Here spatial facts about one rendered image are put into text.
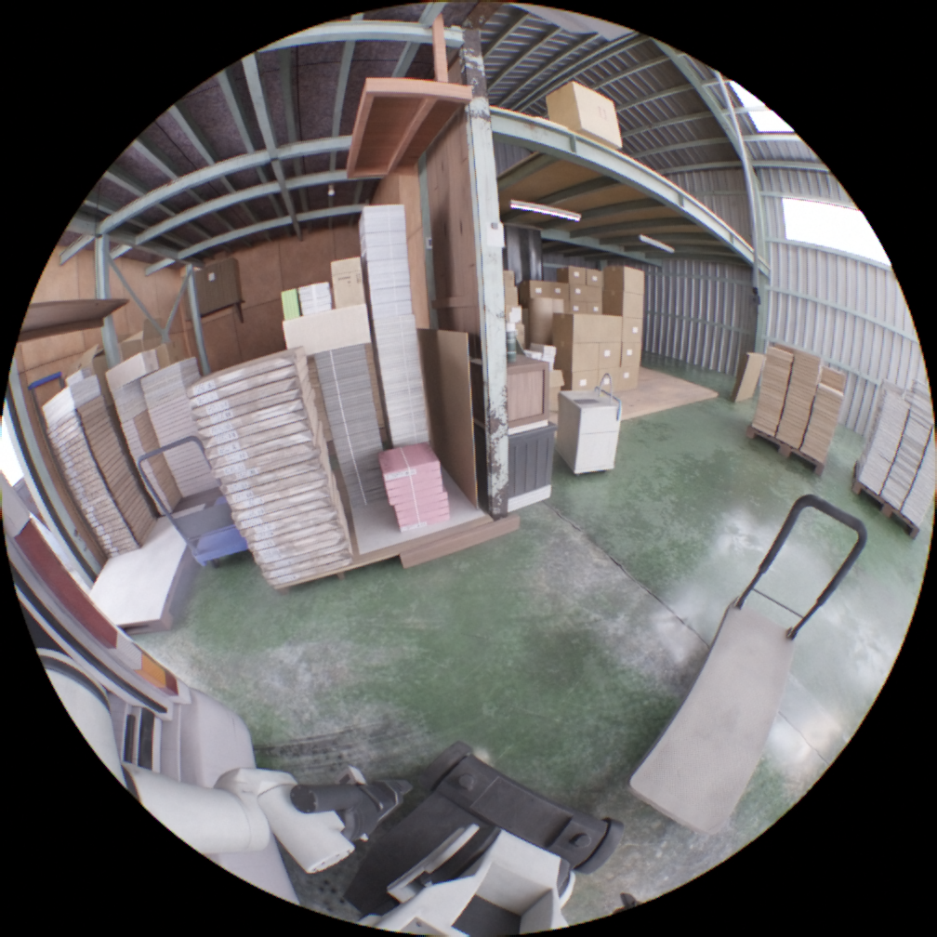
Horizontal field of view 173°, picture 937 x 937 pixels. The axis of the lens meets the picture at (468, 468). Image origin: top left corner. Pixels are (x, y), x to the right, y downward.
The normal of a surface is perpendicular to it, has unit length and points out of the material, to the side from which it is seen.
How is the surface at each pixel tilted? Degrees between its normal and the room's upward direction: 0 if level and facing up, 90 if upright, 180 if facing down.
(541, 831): 0
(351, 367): 90
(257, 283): 90
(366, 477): 90
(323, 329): 91
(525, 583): 0
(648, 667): 0
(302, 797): 11
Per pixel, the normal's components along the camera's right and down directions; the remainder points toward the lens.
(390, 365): 0.40, 0.44
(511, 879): -0.17, -0.78
